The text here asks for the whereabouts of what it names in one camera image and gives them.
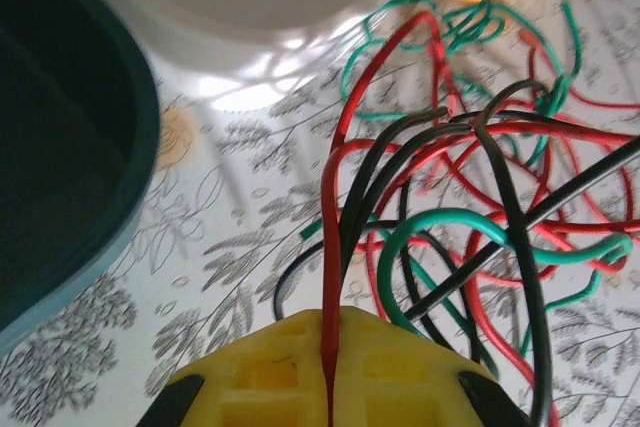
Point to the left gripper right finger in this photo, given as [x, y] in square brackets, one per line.
[400, 377]

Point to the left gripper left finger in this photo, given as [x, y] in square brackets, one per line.
[260, 372]

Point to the teal plastic bin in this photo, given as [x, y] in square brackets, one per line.
[60, 147]

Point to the floral tablecloth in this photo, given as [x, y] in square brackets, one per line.
[200, 197]

